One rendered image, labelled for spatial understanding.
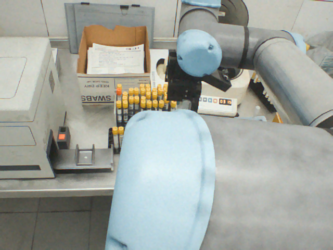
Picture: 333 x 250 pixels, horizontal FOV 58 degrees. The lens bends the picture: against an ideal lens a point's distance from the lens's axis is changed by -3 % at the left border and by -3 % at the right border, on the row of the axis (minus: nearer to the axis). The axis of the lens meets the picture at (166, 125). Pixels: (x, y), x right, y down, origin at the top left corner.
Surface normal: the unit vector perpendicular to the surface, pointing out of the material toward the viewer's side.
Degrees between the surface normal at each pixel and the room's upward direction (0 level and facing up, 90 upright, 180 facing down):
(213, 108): 25
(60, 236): 0
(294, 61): 31
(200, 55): 90
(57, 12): 90
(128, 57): 2
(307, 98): 54
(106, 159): 0
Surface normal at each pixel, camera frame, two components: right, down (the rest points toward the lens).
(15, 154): 0.09, 0.76
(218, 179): 0.05, -0.41
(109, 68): 0.09, -0.65
